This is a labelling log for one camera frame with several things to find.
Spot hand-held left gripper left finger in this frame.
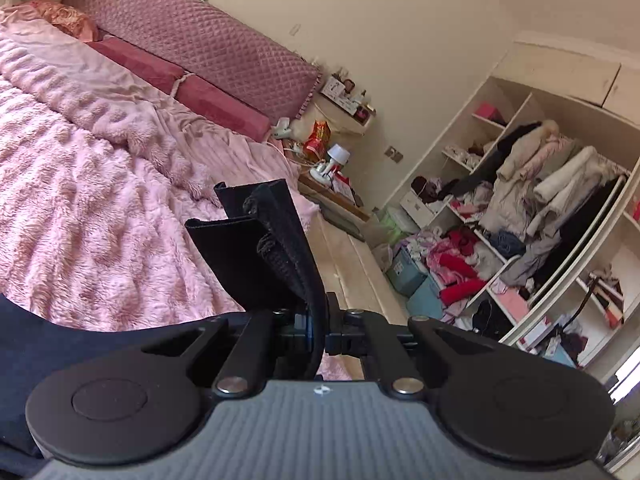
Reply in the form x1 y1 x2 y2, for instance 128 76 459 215
140 307 321 398

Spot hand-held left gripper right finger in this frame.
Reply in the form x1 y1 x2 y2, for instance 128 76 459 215
322 292 507 397

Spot black pants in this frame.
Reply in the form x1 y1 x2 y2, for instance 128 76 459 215
0 178 327 467

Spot teal storage box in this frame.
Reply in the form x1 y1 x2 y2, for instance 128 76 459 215
385 247 429 297

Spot light blue storage box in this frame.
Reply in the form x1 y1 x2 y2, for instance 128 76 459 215
407 277 451 322

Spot green translucent box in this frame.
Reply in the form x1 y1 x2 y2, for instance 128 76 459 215
377 207 419 247

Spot wooden nightstand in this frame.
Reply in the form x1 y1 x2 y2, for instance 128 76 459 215
297 172 372 242

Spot pile of loose clothes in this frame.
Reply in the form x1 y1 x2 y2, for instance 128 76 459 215
400 175 528 322

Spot white drawer box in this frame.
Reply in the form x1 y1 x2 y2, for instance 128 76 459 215
400 191 437 229

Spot white table lamp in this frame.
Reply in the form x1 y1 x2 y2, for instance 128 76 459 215
310 144 351 184

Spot pink flat box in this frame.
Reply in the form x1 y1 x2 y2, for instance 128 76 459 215
492 290 532 327

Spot red snack bag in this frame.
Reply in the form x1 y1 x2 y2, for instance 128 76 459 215
303 120 332 163

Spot pink smooth duvet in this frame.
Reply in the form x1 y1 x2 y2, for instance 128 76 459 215
0 17 303 203

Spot pink fluffy blanket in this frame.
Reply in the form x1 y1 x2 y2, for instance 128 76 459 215
0 37 321 333

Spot row of hanging clothes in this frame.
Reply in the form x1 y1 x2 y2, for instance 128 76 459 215
479 120 632 288

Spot small pink box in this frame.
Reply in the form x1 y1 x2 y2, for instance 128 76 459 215
475 102 507 122

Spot mauve quilted headboard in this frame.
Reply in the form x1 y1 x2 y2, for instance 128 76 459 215
62 0 324 122

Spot white open wardrobe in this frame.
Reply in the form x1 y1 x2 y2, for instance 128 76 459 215
390 35 640 392

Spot pink floral pillow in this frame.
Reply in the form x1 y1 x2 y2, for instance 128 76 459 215
20 1 101 43

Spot white wall shelf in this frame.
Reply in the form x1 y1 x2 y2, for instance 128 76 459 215
312 72 379 136

